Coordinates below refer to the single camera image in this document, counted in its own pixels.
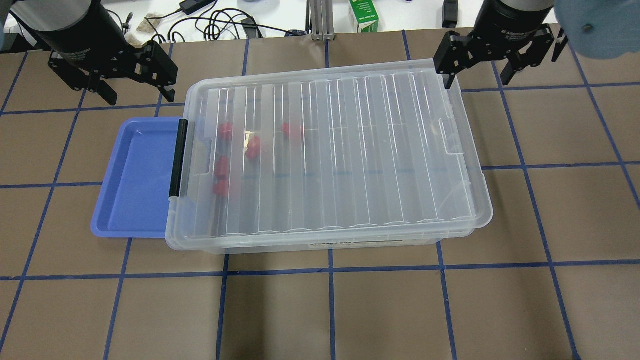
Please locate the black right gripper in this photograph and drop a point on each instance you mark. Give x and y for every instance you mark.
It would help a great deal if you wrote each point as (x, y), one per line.
(509, 24)

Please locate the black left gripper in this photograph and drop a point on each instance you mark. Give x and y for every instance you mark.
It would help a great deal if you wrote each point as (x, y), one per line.
(80, 31)

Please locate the clear plastic box lid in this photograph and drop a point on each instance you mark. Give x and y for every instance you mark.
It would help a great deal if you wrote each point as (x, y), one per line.
(330, 150)

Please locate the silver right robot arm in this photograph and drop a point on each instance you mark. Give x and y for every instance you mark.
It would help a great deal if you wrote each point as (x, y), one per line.
(524, 31)

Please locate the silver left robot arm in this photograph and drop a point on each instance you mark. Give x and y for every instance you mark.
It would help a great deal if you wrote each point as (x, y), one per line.
(88, 47)

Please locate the red block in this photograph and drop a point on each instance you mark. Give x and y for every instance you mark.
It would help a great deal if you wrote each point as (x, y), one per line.
(293, 132)
(222, 168)
(221, 188)
(225, 131)
(253, 148)

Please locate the blue plastic tray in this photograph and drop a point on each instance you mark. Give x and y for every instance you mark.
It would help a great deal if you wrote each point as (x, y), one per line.
(133, 202)

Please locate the clear plastic storage box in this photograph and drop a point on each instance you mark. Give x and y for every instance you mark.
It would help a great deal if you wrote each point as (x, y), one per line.
(325, 240)

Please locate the black power adapter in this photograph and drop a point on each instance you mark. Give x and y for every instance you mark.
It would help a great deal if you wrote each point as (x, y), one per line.
(189, 7)

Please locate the green white carton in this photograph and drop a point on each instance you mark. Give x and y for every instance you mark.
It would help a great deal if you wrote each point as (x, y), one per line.
(364, 16)

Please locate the black box latch handle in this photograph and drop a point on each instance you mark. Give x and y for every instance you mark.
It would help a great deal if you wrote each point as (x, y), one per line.
(178, 159)

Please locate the aluminium frame post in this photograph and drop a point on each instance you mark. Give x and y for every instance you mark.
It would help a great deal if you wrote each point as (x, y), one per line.
(320, 20)

